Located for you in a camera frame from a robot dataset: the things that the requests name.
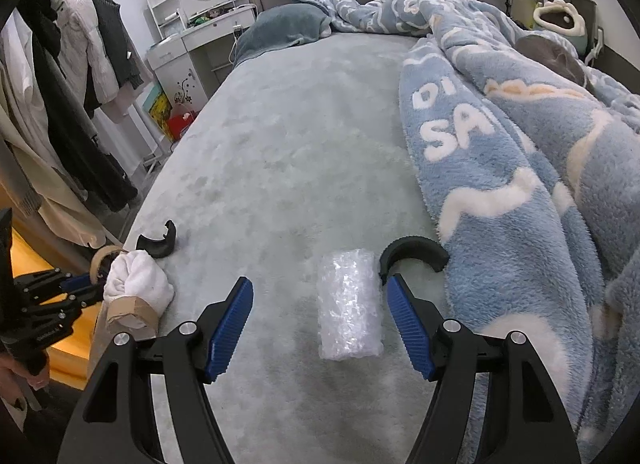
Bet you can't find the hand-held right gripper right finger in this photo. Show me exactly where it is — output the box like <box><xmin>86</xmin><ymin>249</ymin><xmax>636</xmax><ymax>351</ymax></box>
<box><xmin>387</xmin><ymin>274</ymin><xmax>583</xmax><ymax>464</ymax></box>

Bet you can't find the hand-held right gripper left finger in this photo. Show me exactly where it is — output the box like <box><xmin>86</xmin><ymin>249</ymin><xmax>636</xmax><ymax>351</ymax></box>
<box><xmin>57</xmin><ymin>278</ymin><xmax>253</xmax><ymax>464</ymax></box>

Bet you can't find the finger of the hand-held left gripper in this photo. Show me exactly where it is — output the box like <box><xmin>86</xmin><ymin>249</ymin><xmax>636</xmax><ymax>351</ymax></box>
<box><xmin>27</xmin><ymin>289</ymin><xmax>106</xmax><ymax>339</ymax></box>
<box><xmin>15</xmin><ymin>269</ymin><xmax>101</xmax><ymax>302</ymax></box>

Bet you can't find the small cardboard tape roll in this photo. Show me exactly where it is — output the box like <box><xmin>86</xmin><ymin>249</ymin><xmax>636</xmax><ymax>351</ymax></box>
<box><xmin>90</xmin><ymin>245</ymin><xmax>123</xmax><ymax>285</ymax></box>

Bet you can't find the large cardboard tape roll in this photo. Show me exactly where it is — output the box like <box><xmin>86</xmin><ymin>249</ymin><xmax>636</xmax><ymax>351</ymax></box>
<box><xmin>104</xmin><ymin>294</ymin><xmax>160</xmax><ymax>339</ymax></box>

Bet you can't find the white cloth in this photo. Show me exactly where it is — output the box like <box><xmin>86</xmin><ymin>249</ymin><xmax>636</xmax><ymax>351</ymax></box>
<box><xmin>102</xmin><ymin>250</ymin><xmax>176</xmax><ymax>317</ymax></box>

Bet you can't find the clear bubble wrap roll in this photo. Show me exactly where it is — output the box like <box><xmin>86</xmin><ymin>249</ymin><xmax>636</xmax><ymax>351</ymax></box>
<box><xmin>316</xmin><ymin>247</ymin><xmax>385</xmax><ymax>361</ymax></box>

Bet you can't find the black curved plastic piece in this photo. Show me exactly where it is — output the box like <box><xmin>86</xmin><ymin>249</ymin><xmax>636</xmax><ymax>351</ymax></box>
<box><xmin>378</xmin><ymin>238</ymin><xmax>450</xmax><ymax>285</ymax></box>
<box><xmin>136</xmin><ymin>220</ymin><xmax>177</xmax><ymax>259</ymax></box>

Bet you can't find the person's left hand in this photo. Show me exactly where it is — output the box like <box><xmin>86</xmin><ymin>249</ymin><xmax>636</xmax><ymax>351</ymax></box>
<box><xmin>0</xmin><ymin>351</ymin><xmax>51</xmax><ymax>412</ymax></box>

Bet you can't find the orange curtain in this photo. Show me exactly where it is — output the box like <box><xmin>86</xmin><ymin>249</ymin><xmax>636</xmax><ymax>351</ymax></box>
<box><xmin>10</xmin><ymin>226</ymin><xmax>103</xmax><ymax>392</ymax></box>

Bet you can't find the beige coat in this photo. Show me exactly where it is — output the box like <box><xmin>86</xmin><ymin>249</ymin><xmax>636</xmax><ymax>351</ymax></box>
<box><xmin>0</xmin><ymin>108</ymin><xmax>108</xmax><ymax>249</ymax></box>

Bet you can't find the black coat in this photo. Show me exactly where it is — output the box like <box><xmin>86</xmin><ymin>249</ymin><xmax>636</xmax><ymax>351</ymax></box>
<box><xmin>17</xmin><ymin>0</ymin><xmax>138</xmax><ymax>212</ymax></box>

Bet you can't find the blue printed fleece blanket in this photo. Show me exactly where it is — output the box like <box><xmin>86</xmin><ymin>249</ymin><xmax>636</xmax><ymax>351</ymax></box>
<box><xmin>270</xmin><ymin>0</ymin><xmax>640</xmax><ymax>464</ymax></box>

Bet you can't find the colourful picture box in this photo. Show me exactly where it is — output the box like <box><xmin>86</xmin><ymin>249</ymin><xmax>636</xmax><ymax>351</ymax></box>
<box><xmin>147</xmin><ymin>86</ymin><xmax>173</xmax><ymax>137</ymax></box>

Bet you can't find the bed with grey headboard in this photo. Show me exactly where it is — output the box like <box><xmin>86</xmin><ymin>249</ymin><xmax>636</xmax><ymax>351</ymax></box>
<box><xmin>90</xmin><ymin>0</ymin><xmax>640</xmax><ymax>464</ymax></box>

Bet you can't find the white shirt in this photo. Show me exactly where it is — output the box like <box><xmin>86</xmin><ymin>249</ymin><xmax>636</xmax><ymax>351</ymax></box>
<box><xmin>0</xmin><ymin>14</ymin><xmax>48</xmax><ymax>155</ymax></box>

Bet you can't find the white ribbed jacket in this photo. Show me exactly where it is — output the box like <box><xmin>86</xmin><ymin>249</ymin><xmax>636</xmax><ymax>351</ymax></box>
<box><xmin>47</xmin><ymin>0</ymin><xmax>121</xmax><ymax>112</ymax></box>

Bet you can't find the dark grey knit vest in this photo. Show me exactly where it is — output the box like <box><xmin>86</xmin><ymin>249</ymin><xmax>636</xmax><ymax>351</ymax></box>
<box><xmin>77</xmin><ymin>0</ymin><xmax>146</xmax><ymax>90</ymax></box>

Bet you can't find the white dressing table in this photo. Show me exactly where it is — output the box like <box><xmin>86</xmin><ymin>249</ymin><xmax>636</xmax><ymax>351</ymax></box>
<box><xmin>146</xmin><ymin>0</ymin><xmax>258</xmax><ymax>109</ymax></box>

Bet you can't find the blue-grey pillow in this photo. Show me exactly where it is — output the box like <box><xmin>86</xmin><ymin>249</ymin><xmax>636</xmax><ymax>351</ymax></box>
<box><xmin>234</xmin><ymin>4</ymin><xmax>332</xmax><ymax>64</ymax></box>

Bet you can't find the white cloud-shaped pet bed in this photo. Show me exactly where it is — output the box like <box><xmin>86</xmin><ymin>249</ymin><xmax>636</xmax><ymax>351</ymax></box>
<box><xmin>532</xmin><ymin>0</ymin><xmax>587</xmax><ymax>37</ymax></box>

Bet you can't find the white charger with cable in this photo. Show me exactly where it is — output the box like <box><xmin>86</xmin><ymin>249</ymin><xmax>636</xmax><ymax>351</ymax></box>
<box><xmin>231</xmin><ymin>24</ymin><xmax>246</xmax><ymax>64</ymax></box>

